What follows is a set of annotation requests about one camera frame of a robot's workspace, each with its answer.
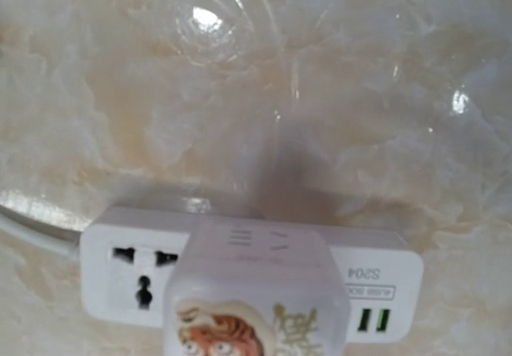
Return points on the white cube socket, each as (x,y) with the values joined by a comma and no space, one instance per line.
(243,289)

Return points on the white power strip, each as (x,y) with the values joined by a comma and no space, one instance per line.
(127,255)

